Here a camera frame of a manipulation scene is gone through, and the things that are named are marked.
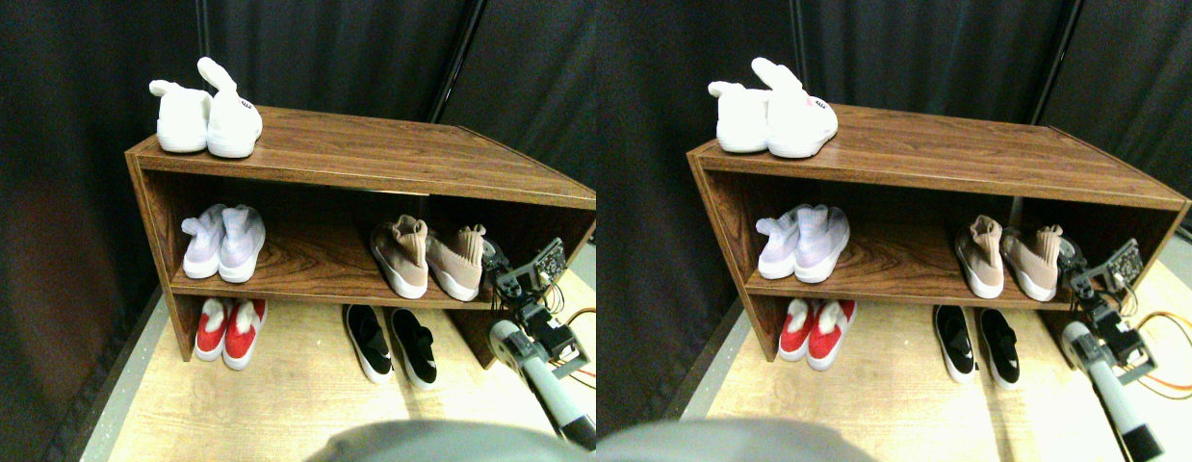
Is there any beige shoe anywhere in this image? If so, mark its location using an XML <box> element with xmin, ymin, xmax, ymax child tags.
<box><xmin>426</xmin><ymin>225</ymin><xmax>488</xmax><ymax>302</ymax></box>
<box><xmin>954</xmin><ymin>216</ymin><xmax>1006</xmax><ymax>299</ymax></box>
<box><xmin>370</xmin><ymin>216</ymin><xmax>430</xmax><ymax>299</ymax></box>
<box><xmin>1000</xmin><ymin>225</ymin><xmax>1064</xmax><ymax>302</ymax></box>

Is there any black shoe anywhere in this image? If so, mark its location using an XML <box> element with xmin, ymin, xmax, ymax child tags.
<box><xmin>343</xmin><ymin>304</ymin><xmax>395</xmax><ymax>384</ymax></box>
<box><xmin>391</xmin><ymin>308</ymin><xmax>439</xmax><ymax>390</ymax></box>
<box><xmin>978</xmin><ymin>308</ymin><xmax>1022</xmax><ymax>390</ymax></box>
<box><xmin>933</xmin><ymin>304</ymin><xmax>977</xmax><ymax>384</ymax></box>

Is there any brown shoe rack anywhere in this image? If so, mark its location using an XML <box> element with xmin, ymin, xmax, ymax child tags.
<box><xmin>686</xmin><ymin>104</ymin><xmax>1192</xmax><ymax>367</ymax></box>
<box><xmin>124</xmin><ymin>104</ymin><xmax>596</xmax><ymax>372</ymax></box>

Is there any black curtain stand pole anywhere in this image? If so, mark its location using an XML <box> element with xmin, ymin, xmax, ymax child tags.
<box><xmin>1029</xmin><ymin>0</ymin><xmax>1084</xmax><ymax>124</ymax></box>
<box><xmin>430</xmin><ymin>0</ymin><xmax>487</xmax><ymax>122</ymax></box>
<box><xmin>195</xmin><ymin>0</ymin><xmax>213</xmax><ymax>68</ymax></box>
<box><xmin>790</xmin><ymin>0</ymin><xmax>811</xmax><ymax>68</ymax></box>

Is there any lilac shoe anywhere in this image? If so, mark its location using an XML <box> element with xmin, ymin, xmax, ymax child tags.
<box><xmin>181</xmin><ymin>204</ymin><xmax>229</xmax><ymax>280</ymax></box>
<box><xmin>218</xmin><ymin>204</ymin><xmax>268</xmax><ymax>284</ymax></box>
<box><xmin>756</xmin><ymin>204</ymin><xmax>807</xmax><ymax>280</ymax></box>
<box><xmin>794</xmin><ymin>204</ymin><xmax>851</xmax><ymax>284</ymax></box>

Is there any red shoe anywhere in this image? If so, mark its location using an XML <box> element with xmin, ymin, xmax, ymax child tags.
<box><xmin>777</xmin><ymin>298</ymin><xmax>816</xmax><ymax>363</ymax></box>
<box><xmin>806</xmin><ymin>299</ymin><xmax>857</xmax><ymax>372</ymax></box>
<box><xmin>194</xmin><ymin>298</ymin><xmax>233</xmax><ymax>363</ymax></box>
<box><xmin>221</xmin><ymin>299</ymin><xmax>268</xmax><ymax>372</ymax></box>

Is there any white shoe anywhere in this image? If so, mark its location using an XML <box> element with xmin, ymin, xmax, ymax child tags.
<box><xmin>196</xmin><ymin>57</ymin><xmax>264</xmax><ymax>159</ymax></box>
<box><xmin>751</xmin><ymin>58</ymin><xmax>839</xmax><ymax>159</ymax></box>
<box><xmin>149</xmin><ymin>80</ymin><xmax>212</xmax><ymax>154</ymax></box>
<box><xmin>708</xmin><ymin>81</ymin><xmax>772</xmax><ymax>154</ymax></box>

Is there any orange wire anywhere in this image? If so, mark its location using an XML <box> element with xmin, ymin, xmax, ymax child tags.
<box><xmin>560</xmin><ymin>308</ymin><xmax>596</xmax><ymax>391</ymax></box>
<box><xmin>1130</xmin><ymin>311</ymin><xmax>1192</xmax><ymax>400</ymax></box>

